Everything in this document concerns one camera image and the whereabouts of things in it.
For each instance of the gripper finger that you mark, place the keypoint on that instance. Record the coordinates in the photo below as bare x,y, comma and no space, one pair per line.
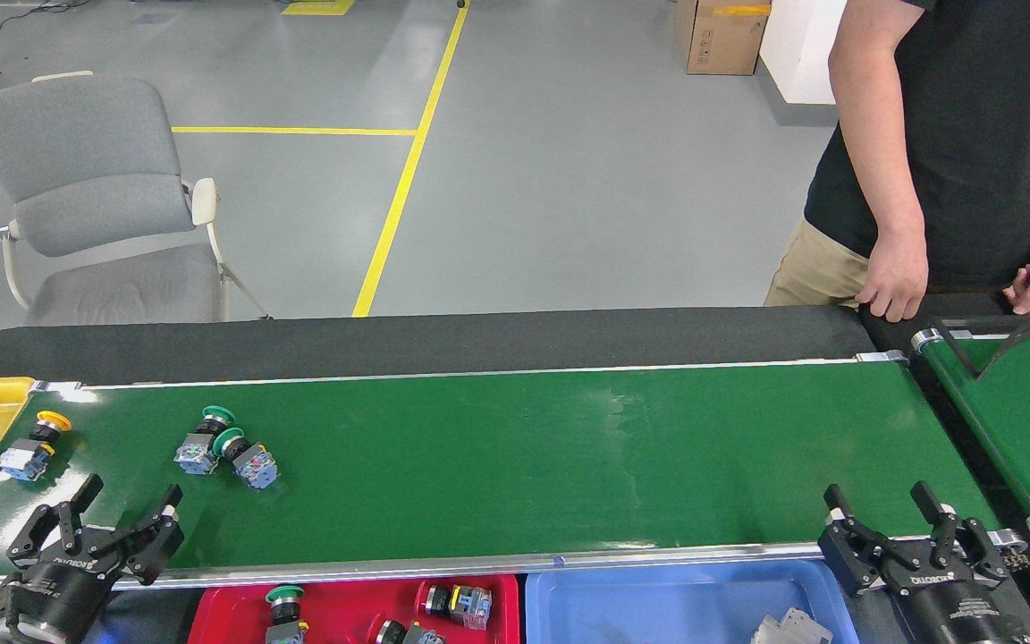
32,537
157,546
984,555
841,555

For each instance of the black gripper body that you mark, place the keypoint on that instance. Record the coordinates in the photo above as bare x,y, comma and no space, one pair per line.
54,595
953,613

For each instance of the yellow mushroom push button switch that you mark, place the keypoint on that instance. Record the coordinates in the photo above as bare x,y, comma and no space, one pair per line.
23,461

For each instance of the white circuit breaker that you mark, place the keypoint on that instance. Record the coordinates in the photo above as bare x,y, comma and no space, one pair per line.
797,628

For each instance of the person's right forearm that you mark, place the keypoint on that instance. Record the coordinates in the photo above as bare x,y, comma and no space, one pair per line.
886,170

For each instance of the short green conveyor belt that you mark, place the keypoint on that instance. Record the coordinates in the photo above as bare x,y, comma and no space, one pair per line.
1025,420

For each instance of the red plastic tray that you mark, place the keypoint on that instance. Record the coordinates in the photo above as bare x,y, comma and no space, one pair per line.
345,608

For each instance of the blue plastic tray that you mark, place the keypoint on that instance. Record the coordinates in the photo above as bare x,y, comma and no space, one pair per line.
640,608

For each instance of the long green conveyor belt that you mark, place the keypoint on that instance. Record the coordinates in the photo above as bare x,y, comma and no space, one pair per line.
497,465

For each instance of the person's right hand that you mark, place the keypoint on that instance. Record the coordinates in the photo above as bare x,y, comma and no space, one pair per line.
895,277

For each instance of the grey padded chair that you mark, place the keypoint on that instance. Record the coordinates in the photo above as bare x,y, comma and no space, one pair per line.
86,161

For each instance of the person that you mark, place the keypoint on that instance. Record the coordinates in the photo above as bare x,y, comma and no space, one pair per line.
998,107

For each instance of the brown cardboard box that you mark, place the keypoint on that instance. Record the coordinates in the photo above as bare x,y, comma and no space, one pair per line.
722,40

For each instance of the black conveyor guide frame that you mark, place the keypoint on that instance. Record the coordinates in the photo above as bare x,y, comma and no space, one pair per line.
978,368

